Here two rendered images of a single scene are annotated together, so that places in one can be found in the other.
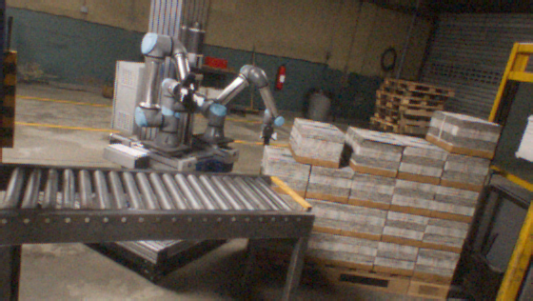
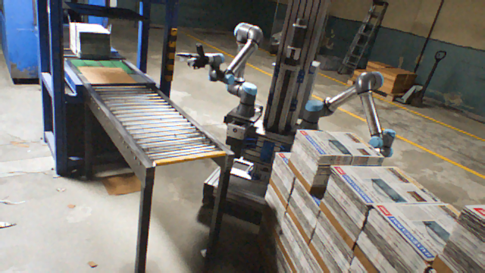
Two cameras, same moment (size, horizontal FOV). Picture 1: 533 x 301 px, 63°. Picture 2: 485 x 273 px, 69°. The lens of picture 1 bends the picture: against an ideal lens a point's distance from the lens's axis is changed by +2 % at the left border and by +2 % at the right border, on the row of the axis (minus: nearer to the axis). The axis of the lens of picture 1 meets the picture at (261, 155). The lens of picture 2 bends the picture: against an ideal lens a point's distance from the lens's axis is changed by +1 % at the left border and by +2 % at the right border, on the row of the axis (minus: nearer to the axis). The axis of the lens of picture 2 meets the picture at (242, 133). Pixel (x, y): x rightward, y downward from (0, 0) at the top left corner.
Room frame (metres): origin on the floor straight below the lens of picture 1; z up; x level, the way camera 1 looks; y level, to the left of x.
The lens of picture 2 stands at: (1.99, -1.89, 1.74)
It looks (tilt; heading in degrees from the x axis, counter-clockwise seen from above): 23 degrees down; 76
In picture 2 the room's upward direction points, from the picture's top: 11 degrees clockwise
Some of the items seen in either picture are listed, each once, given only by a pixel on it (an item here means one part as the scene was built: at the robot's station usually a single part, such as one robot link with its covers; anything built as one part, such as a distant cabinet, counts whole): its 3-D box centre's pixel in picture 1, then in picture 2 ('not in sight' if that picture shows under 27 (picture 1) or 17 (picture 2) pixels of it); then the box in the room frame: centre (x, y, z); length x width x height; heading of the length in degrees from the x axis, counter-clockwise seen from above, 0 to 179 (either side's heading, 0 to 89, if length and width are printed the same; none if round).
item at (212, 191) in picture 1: (214, 194); (164, 133); (1.98, 0.19, 0.77); 0.47 x 0.05 x 0.05; 26
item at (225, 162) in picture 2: (152, 181); (181, 119); (2.09, 0.53, 0.74); 1.34 x 0.05 x 0.12; 116
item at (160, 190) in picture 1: (161, 193); (148, 117); (1.86, 0.42, 0.77); 0.47 x 0.05 x 0.05; 26
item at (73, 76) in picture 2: not in sight; (106, 76); (1.42, 1.33, 0.75); 0.70 x 0.65 x 0.10; 116
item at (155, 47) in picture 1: (152, 82); (241, 61); (2.49, 0.70, 1.19); 0.15 x 0.12 x 0.55; 127
